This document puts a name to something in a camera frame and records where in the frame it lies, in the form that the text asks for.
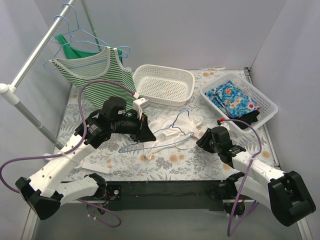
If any white tank top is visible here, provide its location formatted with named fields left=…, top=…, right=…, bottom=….
left=143, top=112, right=203, bottom=160

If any light blue wire hanger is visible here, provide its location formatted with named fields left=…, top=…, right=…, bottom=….
left=118, top=109, right=203, bottom=157

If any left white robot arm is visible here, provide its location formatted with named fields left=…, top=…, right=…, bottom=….
left=15, top=96, right=156, bottom=220

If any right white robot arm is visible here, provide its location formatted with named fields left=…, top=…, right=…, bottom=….
left=196, top=126, right=316, bottom=227

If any green striped tank top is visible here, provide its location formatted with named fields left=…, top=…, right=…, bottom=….
left=50, top=46, right=147, bottom=118

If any blue hanger under striped top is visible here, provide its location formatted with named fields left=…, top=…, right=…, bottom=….
left=49, top=47, right=132, bottom=80

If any solid green tank top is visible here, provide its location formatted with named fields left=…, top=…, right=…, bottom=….
left=54, top=34, right=124, bottom=65

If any blue hanger under green top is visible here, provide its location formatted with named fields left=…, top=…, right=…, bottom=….
left=57, top=2, right=112, bottom=53

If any floral table mat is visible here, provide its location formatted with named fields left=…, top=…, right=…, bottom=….
left=58, top=69, right=279, bottom=182

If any black cloth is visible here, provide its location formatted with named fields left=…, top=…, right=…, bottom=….
left=233, top=110, right=260, bottom=130

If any blue floral cloth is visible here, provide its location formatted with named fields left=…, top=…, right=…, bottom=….
left=204, top=80, right=261, bottom=119

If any white perforated basket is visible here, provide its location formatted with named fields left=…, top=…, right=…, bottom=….
left=133, top=64, right=195, bottom=107

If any white lattice basket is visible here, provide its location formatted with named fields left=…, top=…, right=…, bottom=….
left=199, top=72, right=279, bottom=134

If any silver clothes rack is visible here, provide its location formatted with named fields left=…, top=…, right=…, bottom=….
left=0, top=0, right=106, bottom=151

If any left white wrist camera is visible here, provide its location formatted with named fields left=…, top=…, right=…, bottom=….
left=133, top=97, right=150, bottom=119

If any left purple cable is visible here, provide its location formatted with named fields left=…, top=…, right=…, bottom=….
left=0, top=79, right=140, bottom=228

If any purple cable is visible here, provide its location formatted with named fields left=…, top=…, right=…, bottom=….
left=0, top=79, right=140, bottom=228
left=217, top=117, right=263, bottom=237

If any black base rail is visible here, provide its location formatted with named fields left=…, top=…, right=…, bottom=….
left=77, top=179, right=258, bottom=213

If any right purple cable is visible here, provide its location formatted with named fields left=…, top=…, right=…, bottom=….
left=217, top=117, right=263, bottom=237

